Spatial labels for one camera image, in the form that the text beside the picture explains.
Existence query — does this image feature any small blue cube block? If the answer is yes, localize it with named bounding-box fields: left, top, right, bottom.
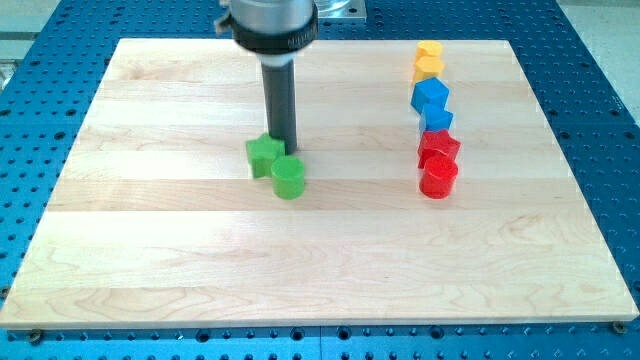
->
left=419, top=103, right=454, bottom=132

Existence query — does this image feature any green star block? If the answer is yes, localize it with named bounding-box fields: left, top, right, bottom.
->
left=245, top=133, right=285, bottom=178

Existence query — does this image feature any red cylinder block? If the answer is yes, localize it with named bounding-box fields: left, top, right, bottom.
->
left=419, top=155, right=458, bottom=199

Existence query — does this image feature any light wooden board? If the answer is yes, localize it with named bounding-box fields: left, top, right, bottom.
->
left=1, top=39, right=638, bottom=329

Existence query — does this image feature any red star block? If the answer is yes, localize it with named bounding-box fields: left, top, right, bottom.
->
left=417, top=129, right=461, bottom=169

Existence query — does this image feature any silver metal mounting plate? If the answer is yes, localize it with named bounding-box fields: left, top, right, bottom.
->
left=315, top=0, right=367, bottom=23

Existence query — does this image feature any yellow cylinder block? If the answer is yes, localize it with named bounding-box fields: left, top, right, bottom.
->
left=415, top=40, right=443, bottom=61

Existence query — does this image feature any blue perforated metal table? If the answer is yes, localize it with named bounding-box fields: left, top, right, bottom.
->
left=1, top=1, right=639, bottom=359

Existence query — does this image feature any large blue cube block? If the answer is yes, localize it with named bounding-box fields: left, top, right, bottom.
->
left=410, top=77, right=450, bottom=113

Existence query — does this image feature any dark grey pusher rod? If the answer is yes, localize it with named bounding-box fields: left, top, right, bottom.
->
left=261, top=60, right=297, bottom=155

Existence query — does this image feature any yellow hexagon block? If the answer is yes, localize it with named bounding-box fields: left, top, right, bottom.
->
left=412, top=56, right=445, bottom=83

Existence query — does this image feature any green cylinder block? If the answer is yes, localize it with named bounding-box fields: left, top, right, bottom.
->
left=271, top=156, right=305, bottom=200

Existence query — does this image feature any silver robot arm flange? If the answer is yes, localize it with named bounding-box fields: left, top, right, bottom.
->
left=214, top=0, right=318, bottom=68

